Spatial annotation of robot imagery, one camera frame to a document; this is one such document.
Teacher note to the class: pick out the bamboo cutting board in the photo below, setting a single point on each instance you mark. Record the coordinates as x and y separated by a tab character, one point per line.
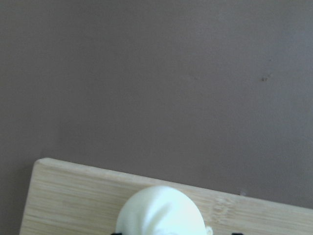
72	199

